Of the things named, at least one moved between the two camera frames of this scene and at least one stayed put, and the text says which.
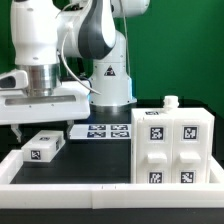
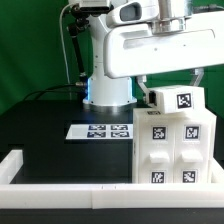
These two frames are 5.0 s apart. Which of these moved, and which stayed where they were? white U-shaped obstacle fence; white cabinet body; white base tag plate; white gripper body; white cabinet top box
Moved: white gripper body; white cabinet top box
Stayed: white U-shaped obstacle fence; white cabinet body; white base tag plate
